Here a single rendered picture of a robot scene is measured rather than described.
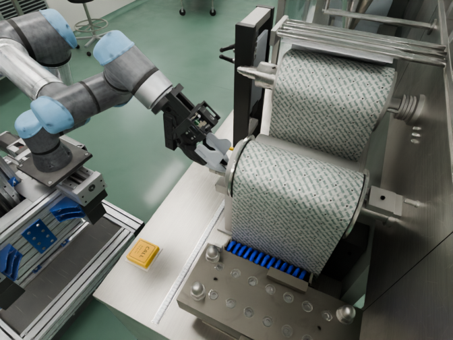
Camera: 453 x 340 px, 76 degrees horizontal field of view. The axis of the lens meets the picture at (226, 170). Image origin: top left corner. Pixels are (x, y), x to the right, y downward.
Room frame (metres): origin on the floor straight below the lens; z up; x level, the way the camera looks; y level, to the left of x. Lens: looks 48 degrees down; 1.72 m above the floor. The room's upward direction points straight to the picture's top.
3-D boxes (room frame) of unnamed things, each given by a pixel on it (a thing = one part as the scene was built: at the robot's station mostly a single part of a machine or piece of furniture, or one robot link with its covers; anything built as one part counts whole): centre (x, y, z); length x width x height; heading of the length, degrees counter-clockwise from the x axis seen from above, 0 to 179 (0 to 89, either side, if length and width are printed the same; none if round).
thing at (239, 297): (0.22, -0.10, 1.00); 0.40 x 0.16 x 0.06; 65
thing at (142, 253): (0.40, 0.25, 0.91); 0.07 x 0.07 x 0.02; 65
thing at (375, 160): (1.27, -0.80, 1.02); 2.24 x 0.04 x 0.24; 155
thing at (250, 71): (0.71, -0.06, 1.33); 0.06 x 0.03 x 0.03; 65
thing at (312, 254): (0.34, -0.12, 1.08); 0.23 x 0.01 x 0.18; 65
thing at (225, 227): (0.50, -0.01, 1.05); 0.06 x 0.05 x 0.31; 65
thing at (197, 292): (0.24, 0.07, 1.05); 0.04 x 0.04 x 0.04
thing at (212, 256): (0.33, 0.04, 1.05); 0.04 x 0.04 x 0.04
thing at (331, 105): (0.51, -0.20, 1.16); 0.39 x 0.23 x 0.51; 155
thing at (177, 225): (1.28, -0.46, 0.88); 2.52 x 0.66 x 0.04; 155
